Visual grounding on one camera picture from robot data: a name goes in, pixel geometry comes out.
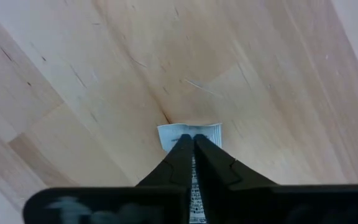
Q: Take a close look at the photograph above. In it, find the white packet red print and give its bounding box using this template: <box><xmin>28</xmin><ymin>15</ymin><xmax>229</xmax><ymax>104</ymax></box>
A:
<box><xmin>157</xmin><ymin>123</ymin><xmax>223</xmax><ymax>224</ymax></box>

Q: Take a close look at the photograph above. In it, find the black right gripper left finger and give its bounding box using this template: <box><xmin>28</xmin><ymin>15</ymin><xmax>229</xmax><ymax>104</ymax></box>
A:
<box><xmin>22</xmin><ymin>134</ymin><xmax>195</xmax><ymax>224</ymax></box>

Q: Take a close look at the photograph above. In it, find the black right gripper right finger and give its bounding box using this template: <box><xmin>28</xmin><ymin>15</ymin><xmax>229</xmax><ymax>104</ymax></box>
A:
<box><xmin>193</xmin><ymin>134</ymin><xmax>358</xmax><ymax>224</ymax></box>

